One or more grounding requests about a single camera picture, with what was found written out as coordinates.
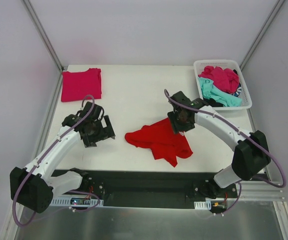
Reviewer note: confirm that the aluminium rail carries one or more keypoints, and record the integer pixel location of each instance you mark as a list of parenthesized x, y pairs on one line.
[(260, 192)]

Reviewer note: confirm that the white plastic basket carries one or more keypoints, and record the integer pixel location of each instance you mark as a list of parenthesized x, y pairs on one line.
[(199, 66)]

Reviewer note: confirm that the teal t shirt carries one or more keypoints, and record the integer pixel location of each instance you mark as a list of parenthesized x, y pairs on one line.
[(210, 91)]

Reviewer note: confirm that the left aluminium frame post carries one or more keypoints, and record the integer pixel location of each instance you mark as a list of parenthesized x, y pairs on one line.
[(42, 33)]

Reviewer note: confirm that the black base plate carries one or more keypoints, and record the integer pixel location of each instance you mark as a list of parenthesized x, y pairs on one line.
[(142, 189)]

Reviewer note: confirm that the black garment in basket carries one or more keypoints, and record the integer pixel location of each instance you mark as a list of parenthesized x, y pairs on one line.
[(213, 103)]

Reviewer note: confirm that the red t shirt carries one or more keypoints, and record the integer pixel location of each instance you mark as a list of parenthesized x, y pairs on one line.
[(163, 142)]

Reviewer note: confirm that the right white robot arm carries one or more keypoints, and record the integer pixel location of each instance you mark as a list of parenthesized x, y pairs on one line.
[(250, 150)]

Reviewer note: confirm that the right white cable duct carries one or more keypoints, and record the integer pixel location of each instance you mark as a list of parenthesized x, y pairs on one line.
[(202, 205)]

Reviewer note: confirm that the folded magenta t shirt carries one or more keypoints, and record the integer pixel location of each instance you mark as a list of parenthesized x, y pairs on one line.
[(76, 85)]

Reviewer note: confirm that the striped garment in basket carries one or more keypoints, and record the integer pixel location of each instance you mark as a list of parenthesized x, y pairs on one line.
[(238, 91)]

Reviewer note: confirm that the aluminium frame post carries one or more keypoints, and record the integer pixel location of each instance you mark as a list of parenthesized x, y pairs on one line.
[(42, 33), (262, 32)]

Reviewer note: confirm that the white cable duct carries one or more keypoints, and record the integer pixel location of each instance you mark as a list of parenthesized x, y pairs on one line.
[(77, 202), (202, 205)]

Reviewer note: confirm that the crumpled magenta t shirt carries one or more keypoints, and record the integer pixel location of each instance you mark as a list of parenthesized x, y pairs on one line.
[(225, 80)]

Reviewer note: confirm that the right aluminium frame post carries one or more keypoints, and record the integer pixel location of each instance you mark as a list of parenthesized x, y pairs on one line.
[(262, 32)]

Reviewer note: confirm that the left white cable duct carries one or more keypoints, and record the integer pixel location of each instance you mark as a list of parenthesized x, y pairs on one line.
[(77, 202)]

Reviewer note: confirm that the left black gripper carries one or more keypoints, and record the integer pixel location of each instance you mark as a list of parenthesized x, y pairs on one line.
[(106, 132)]

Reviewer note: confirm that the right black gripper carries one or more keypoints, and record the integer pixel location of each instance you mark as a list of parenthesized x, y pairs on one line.
[(178, 125)]

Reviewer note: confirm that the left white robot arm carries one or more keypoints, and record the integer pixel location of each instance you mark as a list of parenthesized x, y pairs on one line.
[(34, 186)]

